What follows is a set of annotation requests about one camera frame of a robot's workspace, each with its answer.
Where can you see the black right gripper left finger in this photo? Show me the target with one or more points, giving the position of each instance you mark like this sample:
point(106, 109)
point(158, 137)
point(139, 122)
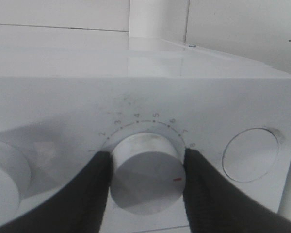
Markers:
point(77, 208)

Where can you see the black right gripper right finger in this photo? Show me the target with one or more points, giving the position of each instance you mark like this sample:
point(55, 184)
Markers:
point(215, 205)

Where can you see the round white door button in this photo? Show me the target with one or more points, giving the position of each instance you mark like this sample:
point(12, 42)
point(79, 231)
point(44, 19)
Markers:
point(250, 155)

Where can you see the white microwave oven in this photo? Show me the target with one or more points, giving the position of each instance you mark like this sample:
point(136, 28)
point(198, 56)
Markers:
point(62, 100)

